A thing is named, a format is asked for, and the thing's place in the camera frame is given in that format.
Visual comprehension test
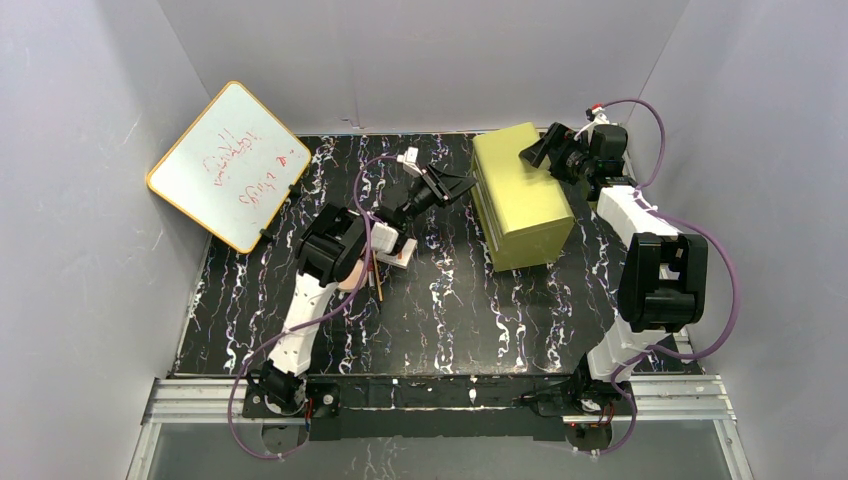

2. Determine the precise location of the green drawer cabinet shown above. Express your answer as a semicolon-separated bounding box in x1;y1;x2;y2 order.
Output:
471;122;575;272

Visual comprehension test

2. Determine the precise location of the white square makeup box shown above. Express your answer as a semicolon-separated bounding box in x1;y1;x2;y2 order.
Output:
376;239;417;269

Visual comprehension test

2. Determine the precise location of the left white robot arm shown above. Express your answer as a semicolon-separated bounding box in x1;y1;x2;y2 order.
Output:
247;166;476;416

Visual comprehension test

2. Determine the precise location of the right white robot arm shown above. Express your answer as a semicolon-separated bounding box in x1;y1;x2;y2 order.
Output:
519;123;708;411

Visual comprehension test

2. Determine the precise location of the gold makeup pencil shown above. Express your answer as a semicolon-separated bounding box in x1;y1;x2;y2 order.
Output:
372;256;384;304

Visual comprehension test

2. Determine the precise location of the red and black makeup pen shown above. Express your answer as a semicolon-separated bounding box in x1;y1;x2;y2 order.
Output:
368;265;382;310

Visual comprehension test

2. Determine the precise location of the large round pink compact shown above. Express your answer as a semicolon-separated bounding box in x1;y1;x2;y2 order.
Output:
338;259;367;292

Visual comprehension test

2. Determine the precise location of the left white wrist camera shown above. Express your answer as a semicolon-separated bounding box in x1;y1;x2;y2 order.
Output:
396;147;422;177

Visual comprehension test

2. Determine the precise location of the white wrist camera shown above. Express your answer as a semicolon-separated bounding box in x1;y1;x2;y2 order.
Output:
580;104;615;136
396;147;422;177

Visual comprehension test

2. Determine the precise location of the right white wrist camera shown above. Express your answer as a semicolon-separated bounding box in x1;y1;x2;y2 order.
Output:
580;104;615;136

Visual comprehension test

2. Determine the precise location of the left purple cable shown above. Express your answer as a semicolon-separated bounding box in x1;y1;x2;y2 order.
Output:
227;153;409;462

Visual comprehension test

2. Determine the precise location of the purple cable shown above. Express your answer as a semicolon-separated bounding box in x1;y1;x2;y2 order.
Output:
596;97;742;458
227;153;409;462

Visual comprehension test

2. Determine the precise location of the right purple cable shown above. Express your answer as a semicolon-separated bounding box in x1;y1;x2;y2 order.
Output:
596;97;742;458

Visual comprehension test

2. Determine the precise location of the whiteboard with yellow frame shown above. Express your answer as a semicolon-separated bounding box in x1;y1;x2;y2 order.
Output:
146;81;312;254

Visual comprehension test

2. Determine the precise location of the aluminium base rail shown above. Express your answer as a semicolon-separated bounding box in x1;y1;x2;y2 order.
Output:
128;375;752;479

